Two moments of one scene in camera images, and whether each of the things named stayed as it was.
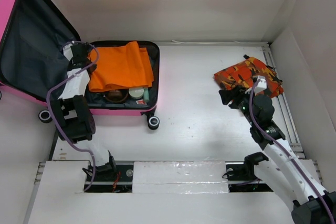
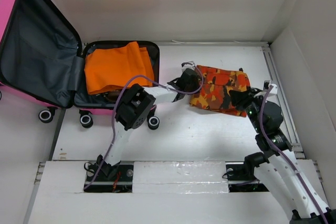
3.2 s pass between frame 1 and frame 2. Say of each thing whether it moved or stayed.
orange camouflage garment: moved
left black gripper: moved
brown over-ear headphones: stayed
